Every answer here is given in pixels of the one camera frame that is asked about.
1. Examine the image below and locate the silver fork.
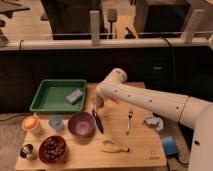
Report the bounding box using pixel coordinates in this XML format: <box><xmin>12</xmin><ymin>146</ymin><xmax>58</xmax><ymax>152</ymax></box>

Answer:
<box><xmin>126</xmin><ymin>110</ymin><xmax>133</xmax><ymax>135</ymax></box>

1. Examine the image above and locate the brown bowl with nuts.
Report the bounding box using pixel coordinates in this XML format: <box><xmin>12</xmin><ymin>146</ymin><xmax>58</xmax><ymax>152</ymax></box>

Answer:
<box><xmin>39</xmin><ymin>135</ymin><xmax>67</xmax><ymax>164</ymax></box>

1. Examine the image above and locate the grey blue eraser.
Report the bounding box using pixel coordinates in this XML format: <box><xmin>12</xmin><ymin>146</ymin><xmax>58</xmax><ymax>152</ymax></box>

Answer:
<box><xmin>66</xmin><ymin>89</ymin><xmax>83</xmax><ymax>104</ymax></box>

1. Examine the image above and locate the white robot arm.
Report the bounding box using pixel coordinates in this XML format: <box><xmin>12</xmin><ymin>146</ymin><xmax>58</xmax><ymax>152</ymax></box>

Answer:
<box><xmin>94</xmin><ymin>68</ymin><xmax>213</xmax><ymax>171</ymax></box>

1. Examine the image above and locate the green plastic tray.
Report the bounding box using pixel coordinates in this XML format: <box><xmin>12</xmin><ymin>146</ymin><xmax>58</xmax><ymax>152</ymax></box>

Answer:
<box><xmin>30</xmin><ymin>79</ymin><xmax>87</xmax><ymax>114</ymax></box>

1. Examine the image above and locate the crumpled white blue cloth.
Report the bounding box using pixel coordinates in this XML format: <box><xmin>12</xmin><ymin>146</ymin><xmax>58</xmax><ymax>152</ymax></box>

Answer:
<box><xmin>143</xmin><ymin>116</ymin><xmax>164</xmax><ymax>132</ymax></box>

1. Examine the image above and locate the banana peel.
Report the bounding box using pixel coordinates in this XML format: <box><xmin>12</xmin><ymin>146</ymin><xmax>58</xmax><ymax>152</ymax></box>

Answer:
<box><xmin>100</xmin><ymin>140</ymin><xmax>130</xmax><ymax>153</ymax></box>

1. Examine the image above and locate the white rail barrier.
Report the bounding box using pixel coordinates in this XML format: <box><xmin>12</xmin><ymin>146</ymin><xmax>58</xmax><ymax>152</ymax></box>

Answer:
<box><xmin>0</xmin><ymin>9</ymin><xmax>213</xmax><ymax>52</ymax></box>

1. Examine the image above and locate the black handled tool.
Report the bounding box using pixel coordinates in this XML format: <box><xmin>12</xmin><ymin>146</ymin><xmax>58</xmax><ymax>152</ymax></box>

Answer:
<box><xmin>92</xmin><ymin>109</ymin><xmax>104</xmax><ymax>134</ymax></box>

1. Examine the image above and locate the purple bowl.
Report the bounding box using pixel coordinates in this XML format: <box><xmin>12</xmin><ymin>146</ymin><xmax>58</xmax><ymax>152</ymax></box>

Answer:
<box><xmin>68</xmin><ymin>112</ymin><xmax>95</xmax><ymax>137</ymax></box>

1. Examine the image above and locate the small blue cup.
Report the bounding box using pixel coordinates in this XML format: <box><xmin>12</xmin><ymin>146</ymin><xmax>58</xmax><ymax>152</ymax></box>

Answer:
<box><xmin>49</xmin><ymin>115</ymin><xmax>64</xmax><ymax>131</ymax></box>

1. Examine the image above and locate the white cup with orange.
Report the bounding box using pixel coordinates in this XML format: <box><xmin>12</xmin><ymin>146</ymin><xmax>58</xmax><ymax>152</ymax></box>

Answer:
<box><xmin>22</xmin><ymin>115</ymin><xmax>43</xmax><ymax>136</ymax></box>

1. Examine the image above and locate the wooden board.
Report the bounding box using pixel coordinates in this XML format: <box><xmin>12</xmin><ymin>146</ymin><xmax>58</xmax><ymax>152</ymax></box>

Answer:
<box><xmin>14</xmin><ymin>82</ymin><xmax>168</xmax><ymax>171</ymax></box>

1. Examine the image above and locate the blue object on floor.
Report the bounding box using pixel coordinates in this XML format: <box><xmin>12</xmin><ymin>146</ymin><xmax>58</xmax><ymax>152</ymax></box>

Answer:
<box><xmin>161</xmin><ymin>136</ymin><xmax>179</xmax><ymax>156</ymax></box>

